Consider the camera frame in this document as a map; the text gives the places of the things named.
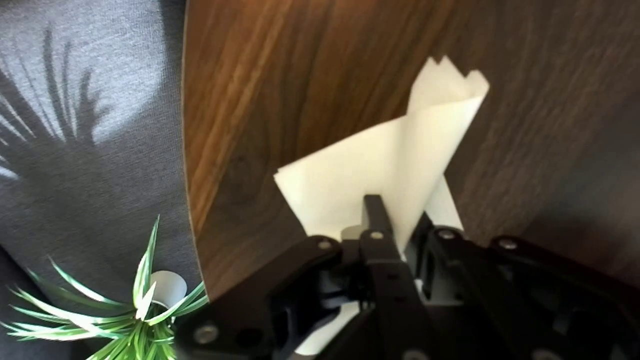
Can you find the pale plant pot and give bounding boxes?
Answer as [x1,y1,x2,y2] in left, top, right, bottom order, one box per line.
[148,268,192,314]

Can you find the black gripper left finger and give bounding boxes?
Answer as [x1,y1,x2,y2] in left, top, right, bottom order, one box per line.
[175,192,411,360]

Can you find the green spiky plant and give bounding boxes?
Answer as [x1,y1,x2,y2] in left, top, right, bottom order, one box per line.
[0,215,213,360]

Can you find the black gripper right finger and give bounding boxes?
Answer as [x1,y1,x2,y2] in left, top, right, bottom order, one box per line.
[405,211,640,360]

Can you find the white paper napkin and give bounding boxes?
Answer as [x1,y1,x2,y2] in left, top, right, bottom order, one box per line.
[273,55,493,358]

